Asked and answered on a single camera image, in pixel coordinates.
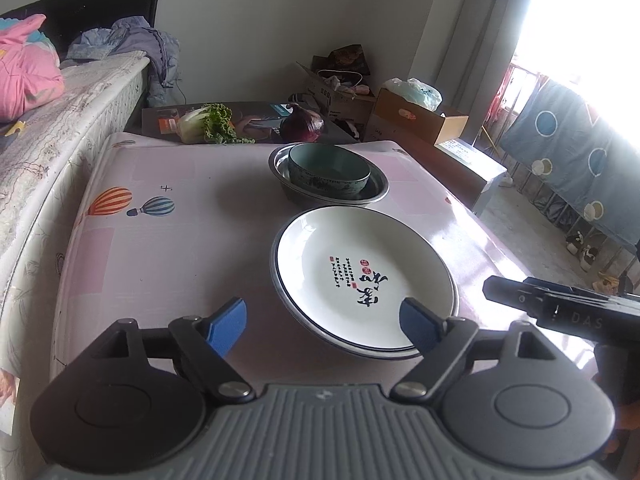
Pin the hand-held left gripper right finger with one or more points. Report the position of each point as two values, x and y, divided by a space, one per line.
417 325

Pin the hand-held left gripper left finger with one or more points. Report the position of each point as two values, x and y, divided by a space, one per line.
227 325

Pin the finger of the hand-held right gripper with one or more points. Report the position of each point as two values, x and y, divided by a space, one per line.
505 295

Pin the large shallow steel plate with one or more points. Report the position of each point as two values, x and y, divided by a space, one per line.
325 338

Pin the white printed ceramic plate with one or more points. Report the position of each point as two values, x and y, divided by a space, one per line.
320 260

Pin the teal ceramic bowl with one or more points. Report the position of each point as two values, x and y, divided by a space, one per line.
325 180

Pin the black white shoe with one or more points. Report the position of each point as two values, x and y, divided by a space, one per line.
575 244
590 259

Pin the metal drying rack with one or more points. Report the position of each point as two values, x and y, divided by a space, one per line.
555 205

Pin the white sneaker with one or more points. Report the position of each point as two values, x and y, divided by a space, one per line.
506 180

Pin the grey white carton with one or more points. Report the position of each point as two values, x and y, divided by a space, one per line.
470 160

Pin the wooden stick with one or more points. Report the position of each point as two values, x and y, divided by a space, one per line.
490 140

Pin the blue printed hanging cloth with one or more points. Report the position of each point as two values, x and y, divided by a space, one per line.
575 150

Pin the pink hanging garment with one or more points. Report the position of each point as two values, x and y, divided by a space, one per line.
500 95

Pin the leafy green cabbage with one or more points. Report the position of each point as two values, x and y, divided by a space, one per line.
200 122

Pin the open brown cardboard box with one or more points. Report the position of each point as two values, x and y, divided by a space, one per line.
400 115

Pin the red cabbage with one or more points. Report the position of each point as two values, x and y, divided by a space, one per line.
302 122

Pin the white plastic bag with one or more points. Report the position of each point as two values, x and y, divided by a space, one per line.
415 92

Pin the small picture card packet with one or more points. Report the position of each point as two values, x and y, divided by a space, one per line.
9 400

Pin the grey cardboard box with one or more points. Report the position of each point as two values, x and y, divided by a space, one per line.
325 100

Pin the white patterned mattress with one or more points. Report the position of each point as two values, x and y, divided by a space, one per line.
75 110

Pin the dark brown paper bag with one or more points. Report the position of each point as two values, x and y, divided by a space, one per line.
350 60

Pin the grey window curtain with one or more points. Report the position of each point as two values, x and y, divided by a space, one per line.
475 20

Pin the grey-blue clothes pile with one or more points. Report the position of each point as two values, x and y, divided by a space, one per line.
145 45

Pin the pink pillow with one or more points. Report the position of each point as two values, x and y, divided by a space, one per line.
25 75

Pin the black bed headboard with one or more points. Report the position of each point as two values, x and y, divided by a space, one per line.
100 15

